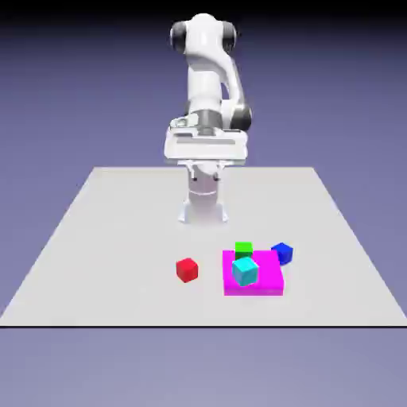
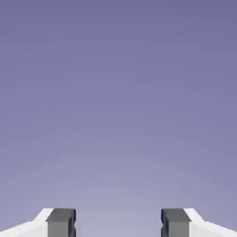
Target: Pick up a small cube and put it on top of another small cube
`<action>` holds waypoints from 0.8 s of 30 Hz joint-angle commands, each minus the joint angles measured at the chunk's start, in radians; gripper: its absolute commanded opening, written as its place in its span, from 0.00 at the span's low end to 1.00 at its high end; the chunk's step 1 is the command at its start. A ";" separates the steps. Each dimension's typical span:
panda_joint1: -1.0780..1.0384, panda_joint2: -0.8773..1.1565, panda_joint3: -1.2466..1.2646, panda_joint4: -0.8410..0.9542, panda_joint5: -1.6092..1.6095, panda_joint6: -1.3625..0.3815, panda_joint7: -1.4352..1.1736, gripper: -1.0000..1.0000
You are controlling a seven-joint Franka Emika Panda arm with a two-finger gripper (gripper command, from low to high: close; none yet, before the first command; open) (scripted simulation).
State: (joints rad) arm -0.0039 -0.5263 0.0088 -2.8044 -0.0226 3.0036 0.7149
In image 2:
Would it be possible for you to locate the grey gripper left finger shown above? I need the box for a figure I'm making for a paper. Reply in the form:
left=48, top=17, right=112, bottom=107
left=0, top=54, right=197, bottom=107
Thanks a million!
left=0, top=207, right=77, bottom=237

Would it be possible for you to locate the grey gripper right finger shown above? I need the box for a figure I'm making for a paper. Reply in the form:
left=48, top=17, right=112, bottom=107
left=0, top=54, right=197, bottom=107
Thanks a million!
left=160, top=207, right=237, bottom=237

